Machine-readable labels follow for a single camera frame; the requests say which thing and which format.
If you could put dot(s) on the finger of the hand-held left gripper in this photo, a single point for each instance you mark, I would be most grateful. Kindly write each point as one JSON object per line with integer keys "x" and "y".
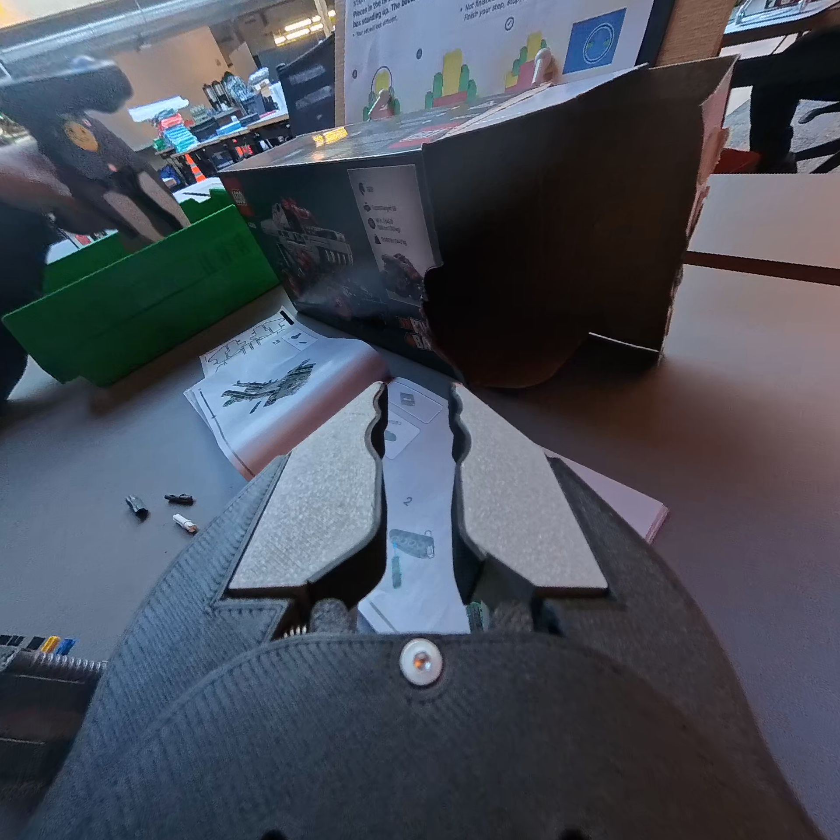
{"x": 161, "y": 193}
{"x": 128, "y": 220}

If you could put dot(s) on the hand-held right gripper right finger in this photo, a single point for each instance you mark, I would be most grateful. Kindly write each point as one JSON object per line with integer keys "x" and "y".
{"x": 525, "y": 512}

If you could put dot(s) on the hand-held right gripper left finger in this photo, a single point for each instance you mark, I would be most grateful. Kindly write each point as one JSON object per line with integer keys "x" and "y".
{"x": 308, "y": 512}

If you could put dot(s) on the green plastic bin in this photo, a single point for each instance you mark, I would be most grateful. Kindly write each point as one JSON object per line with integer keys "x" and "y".
{"x": 144, "y": 289}

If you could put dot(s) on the person's left forearm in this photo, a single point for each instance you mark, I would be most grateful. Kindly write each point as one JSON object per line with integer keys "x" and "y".
{"x": 16, "y": 295}

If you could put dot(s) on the lego instruction booklet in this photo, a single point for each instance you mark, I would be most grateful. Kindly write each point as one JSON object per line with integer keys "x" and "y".
{"x": 256, "y": 413}

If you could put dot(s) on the white lego pin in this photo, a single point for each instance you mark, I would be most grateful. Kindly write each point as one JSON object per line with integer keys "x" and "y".
{"x": 184, "y": 523}

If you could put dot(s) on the black lego pin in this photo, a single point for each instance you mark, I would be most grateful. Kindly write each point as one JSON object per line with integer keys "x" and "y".
{"x": 178, "y": 498}

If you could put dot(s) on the dark grey lego connector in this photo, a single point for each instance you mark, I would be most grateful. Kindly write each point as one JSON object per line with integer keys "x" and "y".
{"x": 136, "y": 506}

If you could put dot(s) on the black lego box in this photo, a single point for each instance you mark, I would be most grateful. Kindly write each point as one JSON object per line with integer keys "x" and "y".
{"x": 525, "y": 229}

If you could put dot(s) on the partly built lego model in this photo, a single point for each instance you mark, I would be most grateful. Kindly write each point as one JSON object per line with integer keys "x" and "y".
{"x": 39, "y": 709}

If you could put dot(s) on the person's left hand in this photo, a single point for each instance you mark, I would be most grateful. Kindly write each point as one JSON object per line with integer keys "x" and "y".
{"x": 39, "y": 184}

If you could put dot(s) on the orange traffic cone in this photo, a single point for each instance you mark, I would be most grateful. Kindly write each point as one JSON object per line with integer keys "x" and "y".
{"x": 191, "y": 169}

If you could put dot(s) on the stack of colourful packets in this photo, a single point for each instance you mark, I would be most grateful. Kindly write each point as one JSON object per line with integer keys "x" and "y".
{"x": 176, "y": 134}

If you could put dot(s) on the white poster clip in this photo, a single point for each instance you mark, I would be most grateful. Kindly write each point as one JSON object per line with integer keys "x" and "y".
{"x": 544, "y": 65}
{"x": 382, "y": 103}

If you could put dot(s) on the instruction poster board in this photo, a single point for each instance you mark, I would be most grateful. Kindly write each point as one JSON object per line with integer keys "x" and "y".
{"x": 459, "y": 39}

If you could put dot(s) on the red plastic bin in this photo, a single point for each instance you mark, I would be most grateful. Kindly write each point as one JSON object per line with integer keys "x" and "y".
{"x": 741, "y": 161}

